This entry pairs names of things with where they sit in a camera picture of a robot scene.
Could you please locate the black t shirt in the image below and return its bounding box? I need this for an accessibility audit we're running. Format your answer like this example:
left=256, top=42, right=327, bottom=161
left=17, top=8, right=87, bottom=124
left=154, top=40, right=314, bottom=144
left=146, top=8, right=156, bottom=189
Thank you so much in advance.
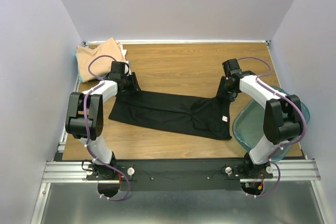
left=109, top=91, right=232, bottom=140

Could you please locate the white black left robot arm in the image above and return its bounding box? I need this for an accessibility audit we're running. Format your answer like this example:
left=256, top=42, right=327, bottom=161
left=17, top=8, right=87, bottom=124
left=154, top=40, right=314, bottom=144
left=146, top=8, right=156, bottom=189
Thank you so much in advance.
left=65, top=61, right=140, bottom=180

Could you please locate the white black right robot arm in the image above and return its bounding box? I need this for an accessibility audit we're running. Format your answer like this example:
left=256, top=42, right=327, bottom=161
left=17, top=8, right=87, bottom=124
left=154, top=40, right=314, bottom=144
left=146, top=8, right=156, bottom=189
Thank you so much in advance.
left=217, top=58, right=307, bottom=178

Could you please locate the folded white printed t shirt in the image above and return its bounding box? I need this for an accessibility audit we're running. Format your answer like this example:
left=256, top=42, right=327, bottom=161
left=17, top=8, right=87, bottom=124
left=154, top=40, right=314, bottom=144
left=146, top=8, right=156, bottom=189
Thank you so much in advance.
left=118, top=44, right=130, bottom=72

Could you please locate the folded tan t shirt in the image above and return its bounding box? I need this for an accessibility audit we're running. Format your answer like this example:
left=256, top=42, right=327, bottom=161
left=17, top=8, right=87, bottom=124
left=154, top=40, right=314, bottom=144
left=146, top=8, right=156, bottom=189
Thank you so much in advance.
left=76, top=37, right=129, bottom=83

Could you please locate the teal plastic bin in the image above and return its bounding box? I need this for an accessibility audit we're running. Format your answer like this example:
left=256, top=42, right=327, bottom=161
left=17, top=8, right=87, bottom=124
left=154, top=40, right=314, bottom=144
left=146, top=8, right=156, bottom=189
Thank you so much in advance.
left=232, top=86, right=310, bottom=161

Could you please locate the folded teal t shirt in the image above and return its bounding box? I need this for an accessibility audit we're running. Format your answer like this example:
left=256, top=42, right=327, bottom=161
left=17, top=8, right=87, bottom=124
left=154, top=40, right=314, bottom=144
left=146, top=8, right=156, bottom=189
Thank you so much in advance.
left=75, top=53, right=88, bottom=83

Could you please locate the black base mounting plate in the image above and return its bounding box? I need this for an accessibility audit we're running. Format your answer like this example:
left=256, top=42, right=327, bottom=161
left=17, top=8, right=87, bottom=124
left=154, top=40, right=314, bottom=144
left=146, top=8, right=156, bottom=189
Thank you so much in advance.
left=83, top=158, right=273, bottom=197

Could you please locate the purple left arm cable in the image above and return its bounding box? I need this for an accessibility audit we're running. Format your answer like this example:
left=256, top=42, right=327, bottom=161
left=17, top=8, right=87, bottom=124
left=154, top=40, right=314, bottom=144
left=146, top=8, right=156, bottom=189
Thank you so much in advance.
left=82, top=55, right=132, bottom=202

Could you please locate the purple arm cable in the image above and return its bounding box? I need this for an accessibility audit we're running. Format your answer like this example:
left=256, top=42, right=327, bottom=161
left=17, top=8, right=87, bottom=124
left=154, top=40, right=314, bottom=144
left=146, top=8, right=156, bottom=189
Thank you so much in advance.
left=236, top=56, right=308, bottom=200
left=82, top=55, right=132, bottom=202

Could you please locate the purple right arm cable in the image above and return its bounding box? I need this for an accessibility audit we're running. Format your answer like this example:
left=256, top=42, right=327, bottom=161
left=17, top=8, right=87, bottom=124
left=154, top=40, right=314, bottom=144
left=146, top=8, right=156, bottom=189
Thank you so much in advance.
left=236, top=56, right=308, bottom=200

